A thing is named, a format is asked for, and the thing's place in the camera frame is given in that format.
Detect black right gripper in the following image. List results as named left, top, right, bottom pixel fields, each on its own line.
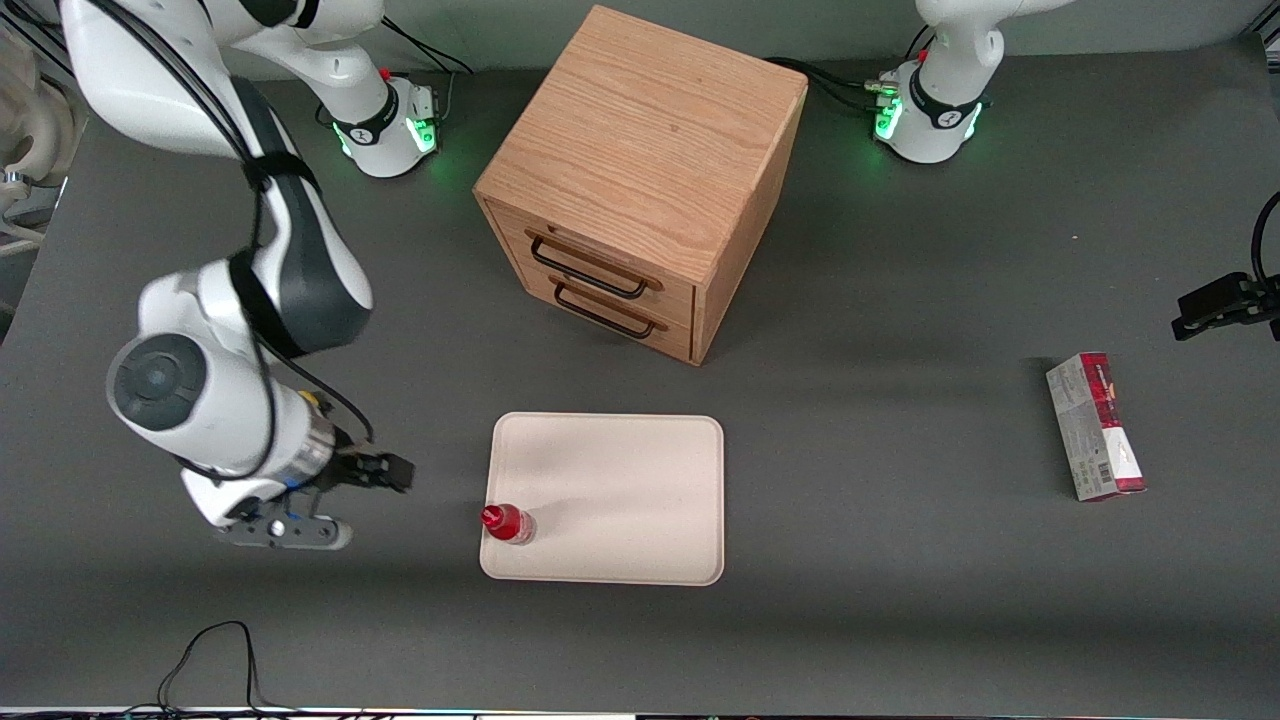
left=305, top=440, right=416, bottom=494

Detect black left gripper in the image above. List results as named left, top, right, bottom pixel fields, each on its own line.
left=1172, top=272, right=1280, bottom=343

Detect red coke bottle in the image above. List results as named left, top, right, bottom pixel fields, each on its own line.
left=480, top=503, right=538, bottom=547

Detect white rectangular tray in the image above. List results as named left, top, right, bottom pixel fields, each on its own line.
left=479, top=412, right=725, bottom=587

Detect red and grey carton box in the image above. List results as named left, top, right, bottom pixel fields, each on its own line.
left=1045, top=351, right=1148, bottom=503

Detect wooden drawer front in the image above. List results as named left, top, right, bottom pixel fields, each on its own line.
left=488, top=203, right=698, bottom=323
left=500, top=240, right=697, bottom=361

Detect wooden drawer cabinet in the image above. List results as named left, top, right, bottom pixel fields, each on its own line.
left=472, top=4, right=809, bottom=367

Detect white background equipment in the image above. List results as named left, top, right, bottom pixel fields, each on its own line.
left=0, top=20, right=87, bottom=261

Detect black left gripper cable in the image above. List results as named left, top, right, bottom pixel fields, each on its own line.
left=1251, top=190, right=1280, bottom=292

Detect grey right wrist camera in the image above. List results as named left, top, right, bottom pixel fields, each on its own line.
left=213, top=508, right=354, bottom=552

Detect black cable loop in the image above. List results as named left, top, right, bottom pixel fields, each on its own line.
left=157, top=620, right=301, bottom=718

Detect black drawer handle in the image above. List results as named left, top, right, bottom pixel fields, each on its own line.
left=552, top=280, right=662, bottom=341
left=527, top=232, right=652, bottom=301

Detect black right arm base cables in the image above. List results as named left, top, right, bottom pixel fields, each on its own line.
left=378, top=14, right=477, bottom=123

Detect black arm base cables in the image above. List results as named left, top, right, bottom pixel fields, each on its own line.
left=378, top=14, right=477, bottom=123
left=764, top=56, right=898, bottom=114

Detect black left arm base cables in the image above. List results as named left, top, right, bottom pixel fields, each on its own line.
left=764, top=56, right=898, bottom=114

